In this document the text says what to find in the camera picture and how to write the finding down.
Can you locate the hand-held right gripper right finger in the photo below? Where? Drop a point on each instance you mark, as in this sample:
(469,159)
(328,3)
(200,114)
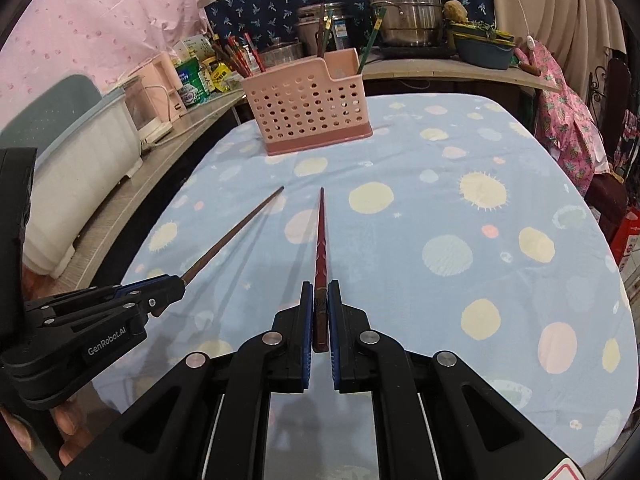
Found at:
(334,350)

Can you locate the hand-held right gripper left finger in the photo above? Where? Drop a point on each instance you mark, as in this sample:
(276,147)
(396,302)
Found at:
(306,350)

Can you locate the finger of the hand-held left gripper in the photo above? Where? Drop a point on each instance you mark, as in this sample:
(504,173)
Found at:
(100,296)
(160,300)

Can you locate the brown chopstick gold band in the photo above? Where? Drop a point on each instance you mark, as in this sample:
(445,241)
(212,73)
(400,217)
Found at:
(235,232)

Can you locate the pink perforated utensil basket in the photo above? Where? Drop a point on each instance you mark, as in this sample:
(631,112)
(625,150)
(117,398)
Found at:
(310,105)

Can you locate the person's left hand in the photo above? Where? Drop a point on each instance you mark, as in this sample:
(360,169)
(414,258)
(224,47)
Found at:
(72,422)

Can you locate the white tub teal rim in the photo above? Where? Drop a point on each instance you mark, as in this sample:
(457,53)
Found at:
(75,170)

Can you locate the grey side counter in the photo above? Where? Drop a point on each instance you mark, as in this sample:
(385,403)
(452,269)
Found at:
(160,170)

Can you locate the blue dotted tablecloth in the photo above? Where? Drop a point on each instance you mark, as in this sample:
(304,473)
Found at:
(450,260)

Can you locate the cream kitchen appliance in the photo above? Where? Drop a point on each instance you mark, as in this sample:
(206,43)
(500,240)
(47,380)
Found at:
(150,100)

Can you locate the green white can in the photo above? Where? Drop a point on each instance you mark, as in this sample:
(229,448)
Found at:
(192,85)

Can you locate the yellow packet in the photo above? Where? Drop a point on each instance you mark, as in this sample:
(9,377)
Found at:
(220,77)

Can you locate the white green carton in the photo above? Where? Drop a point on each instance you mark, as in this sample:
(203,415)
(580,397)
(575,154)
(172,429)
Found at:
(192,49)

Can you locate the pink dotted curtain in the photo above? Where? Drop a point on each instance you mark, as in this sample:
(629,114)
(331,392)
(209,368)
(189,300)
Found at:
(100,25)

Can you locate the glass lidded steel pot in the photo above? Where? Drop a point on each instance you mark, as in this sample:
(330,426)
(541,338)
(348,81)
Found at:
(282,55)

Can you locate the wooden shelf board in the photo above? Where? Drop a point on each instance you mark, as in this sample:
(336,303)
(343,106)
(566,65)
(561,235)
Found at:
(450,75)

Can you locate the black induction cooker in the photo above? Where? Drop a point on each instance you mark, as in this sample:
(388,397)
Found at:
(415,52)

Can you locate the green stick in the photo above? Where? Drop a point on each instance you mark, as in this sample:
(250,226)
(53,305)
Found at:
(372,40)

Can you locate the red box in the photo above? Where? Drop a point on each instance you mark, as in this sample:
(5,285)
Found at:
(627,240)

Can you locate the steel pot blue label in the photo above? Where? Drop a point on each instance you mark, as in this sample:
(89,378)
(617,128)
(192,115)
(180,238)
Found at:
(342,30)

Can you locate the pink floral cloth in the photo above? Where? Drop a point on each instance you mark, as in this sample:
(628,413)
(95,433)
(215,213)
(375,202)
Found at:
(570,120)

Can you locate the blue plastic basin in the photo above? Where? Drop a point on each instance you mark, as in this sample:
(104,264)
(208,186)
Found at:
(485,55)

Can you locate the green yellow plastic tray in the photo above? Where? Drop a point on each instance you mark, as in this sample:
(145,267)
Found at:
(480,32)

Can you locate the large steel steamer pot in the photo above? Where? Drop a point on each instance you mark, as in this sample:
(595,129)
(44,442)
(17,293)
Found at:
(405,5)

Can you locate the brown lumpy object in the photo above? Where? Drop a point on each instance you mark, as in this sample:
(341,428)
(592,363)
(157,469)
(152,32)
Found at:
(455,11)

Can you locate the dark metal chair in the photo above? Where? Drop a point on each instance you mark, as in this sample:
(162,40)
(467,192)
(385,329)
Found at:
(617,90)

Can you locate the beige curtain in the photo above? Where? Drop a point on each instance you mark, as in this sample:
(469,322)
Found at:
(565,0)

